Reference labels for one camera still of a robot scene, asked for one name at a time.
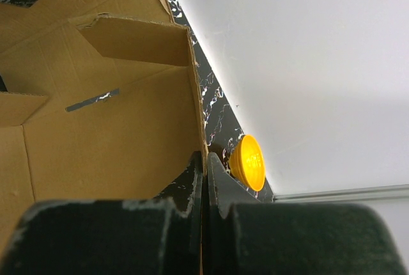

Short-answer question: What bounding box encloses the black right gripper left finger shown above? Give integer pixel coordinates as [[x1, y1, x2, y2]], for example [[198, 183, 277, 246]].
[[1, 152, 203, 274]]

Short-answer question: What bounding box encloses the brown cardboard box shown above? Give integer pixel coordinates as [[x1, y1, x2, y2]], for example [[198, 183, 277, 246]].
[[1, 0, 206, 246]]

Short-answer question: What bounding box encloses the orange bowl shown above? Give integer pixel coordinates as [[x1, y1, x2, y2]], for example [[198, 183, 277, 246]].
[[229, 134, 266, 192]]

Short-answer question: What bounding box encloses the aluminium frame rail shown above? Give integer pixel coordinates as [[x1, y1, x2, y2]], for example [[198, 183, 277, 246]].
[[272, 184, 408, 203]]

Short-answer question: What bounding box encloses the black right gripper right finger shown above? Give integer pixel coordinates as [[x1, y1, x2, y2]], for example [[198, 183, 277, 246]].
[[206, 153, 406, 274]]

